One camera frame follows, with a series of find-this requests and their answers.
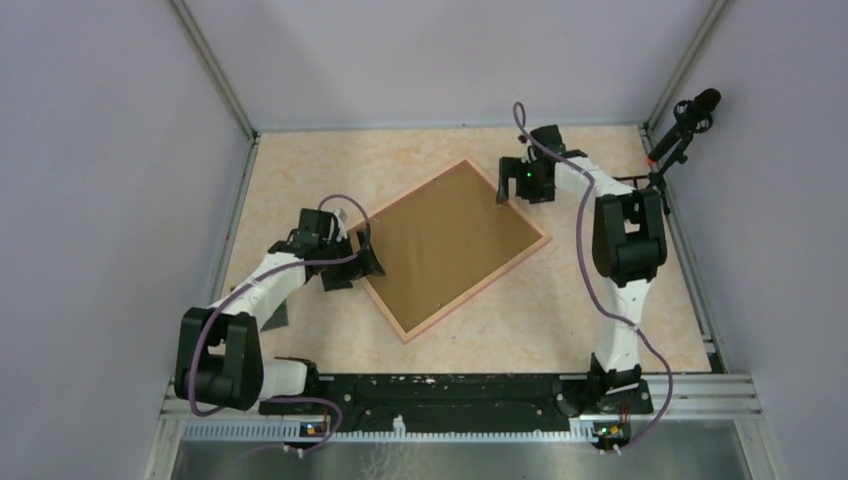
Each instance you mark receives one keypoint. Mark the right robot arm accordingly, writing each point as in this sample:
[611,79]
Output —
[628,243]

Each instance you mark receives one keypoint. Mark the black microphone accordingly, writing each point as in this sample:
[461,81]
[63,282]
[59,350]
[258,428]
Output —
[691,117]

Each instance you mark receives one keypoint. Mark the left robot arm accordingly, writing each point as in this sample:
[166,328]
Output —
[219,360]

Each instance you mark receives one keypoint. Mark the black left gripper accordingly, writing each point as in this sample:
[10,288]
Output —
[365,264]

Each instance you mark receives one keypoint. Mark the aluminium rail front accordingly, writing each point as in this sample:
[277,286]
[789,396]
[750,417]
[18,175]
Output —
[694,396]

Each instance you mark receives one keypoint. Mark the pink wooden picture frame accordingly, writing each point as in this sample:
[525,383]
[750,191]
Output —
[464,308]

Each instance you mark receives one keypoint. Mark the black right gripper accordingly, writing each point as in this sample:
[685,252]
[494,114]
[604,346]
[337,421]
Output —
[513,167]

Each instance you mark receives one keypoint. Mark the black microphone tripod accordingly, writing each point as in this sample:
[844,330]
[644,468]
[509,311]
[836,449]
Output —
[649,179]

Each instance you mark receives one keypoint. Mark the white cable duct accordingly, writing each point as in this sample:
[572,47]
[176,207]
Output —
[308,432]

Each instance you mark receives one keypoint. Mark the brown backing board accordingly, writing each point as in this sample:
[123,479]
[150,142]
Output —
[450,245]

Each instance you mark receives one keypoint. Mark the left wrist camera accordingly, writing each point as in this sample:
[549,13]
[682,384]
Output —
[339,231]

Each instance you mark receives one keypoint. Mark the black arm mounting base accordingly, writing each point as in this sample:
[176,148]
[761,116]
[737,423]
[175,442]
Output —
[460,403]

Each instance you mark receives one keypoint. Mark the grey building baseplate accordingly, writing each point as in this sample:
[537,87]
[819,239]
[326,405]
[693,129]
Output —
[278,319]

